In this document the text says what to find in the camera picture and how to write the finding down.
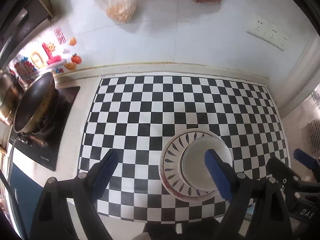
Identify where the plain white bowl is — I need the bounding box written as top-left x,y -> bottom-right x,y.
180,137 -> 233,192

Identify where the blue leaf pattern plate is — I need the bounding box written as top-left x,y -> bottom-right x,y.
159,128 -> 221,202

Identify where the black induction cooktop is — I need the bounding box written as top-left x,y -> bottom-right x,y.
9,86 -> 80,171

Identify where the black frying pan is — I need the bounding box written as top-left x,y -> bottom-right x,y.
13,72 -> 59,134

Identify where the black white checkered mat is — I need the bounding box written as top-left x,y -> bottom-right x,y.
78,75 -> 290,223

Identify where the brass cooking pot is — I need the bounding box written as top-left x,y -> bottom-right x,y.
0,72 -> 24,126

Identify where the black power cable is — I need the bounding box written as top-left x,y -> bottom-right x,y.
0,139 -> 28,240

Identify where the white wall socket panel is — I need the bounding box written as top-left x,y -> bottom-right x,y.
247,14 -> 291,51

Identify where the colourful fruit wall sticker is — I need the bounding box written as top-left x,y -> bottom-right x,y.
7,27 -> 82,85

